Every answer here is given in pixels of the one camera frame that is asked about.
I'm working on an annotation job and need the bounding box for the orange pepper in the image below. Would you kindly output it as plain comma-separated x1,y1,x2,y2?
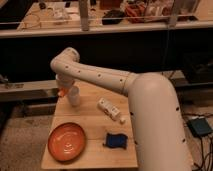
58,88,68,97

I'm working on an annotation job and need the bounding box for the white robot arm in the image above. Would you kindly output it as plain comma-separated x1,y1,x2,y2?
50,47,191,171

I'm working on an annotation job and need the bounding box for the white ceramic cup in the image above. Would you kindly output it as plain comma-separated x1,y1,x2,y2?
67,86,80,106

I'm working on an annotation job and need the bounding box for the white plastic bottle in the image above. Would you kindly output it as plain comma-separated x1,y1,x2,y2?
97,98,126,124

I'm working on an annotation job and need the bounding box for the orange plate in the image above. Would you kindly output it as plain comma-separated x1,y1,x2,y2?
48,122,86,162

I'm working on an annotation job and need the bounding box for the blue crumpled cloth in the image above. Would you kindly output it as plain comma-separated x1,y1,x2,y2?
103,133,128,149

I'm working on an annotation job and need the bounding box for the black bag on shelf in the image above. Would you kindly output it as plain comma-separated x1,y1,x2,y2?
102,10,125,25

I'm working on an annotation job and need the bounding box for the red cloth on shelf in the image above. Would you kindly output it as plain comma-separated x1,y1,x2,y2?
125,3,145,23

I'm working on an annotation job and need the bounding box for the black power box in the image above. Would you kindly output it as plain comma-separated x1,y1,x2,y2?
187,118,213,137

